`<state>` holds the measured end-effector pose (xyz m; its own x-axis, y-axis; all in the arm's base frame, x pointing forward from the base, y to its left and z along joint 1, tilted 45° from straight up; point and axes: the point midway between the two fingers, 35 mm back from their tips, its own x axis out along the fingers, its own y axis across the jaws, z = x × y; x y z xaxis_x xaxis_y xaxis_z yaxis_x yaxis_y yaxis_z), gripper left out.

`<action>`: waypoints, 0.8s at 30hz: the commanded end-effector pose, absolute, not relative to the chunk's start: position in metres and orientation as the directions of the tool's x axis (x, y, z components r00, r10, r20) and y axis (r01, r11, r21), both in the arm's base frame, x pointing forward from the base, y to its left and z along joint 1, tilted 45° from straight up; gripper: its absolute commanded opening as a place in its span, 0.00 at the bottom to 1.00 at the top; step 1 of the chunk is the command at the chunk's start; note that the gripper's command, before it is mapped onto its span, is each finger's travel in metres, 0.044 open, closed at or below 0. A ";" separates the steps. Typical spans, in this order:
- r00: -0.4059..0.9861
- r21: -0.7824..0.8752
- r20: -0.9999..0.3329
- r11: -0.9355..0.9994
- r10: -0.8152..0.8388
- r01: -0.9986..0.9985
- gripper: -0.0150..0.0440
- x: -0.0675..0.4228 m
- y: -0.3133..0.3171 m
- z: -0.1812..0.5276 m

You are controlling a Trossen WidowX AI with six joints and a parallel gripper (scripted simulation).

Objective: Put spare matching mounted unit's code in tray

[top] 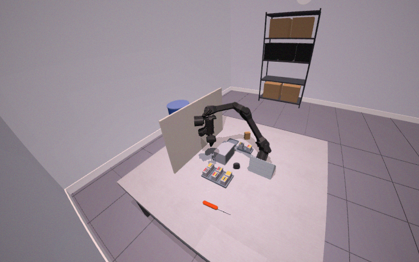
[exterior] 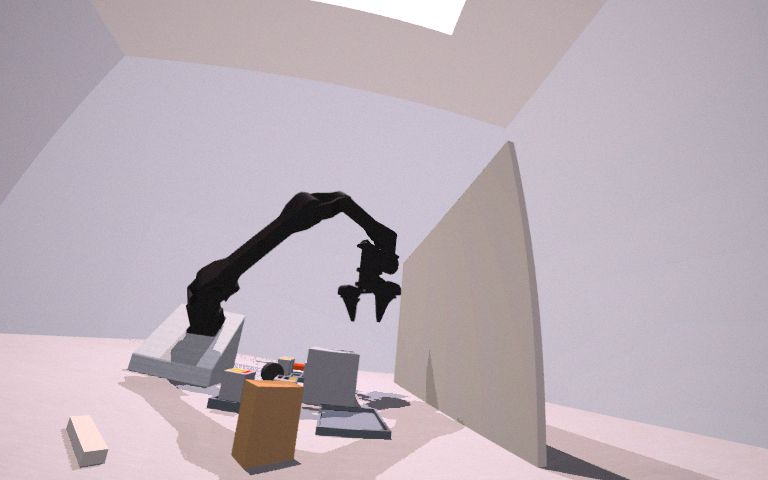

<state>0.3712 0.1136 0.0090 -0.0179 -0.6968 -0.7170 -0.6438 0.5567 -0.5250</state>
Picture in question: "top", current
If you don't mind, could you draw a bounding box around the orange screwdriver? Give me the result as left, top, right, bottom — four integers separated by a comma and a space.
202, 200, 221, 210

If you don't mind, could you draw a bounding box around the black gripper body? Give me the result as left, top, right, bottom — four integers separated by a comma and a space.
204, 125, 216, 143

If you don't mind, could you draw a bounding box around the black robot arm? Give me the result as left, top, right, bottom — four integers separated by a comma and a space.
194, 102, 271, 161

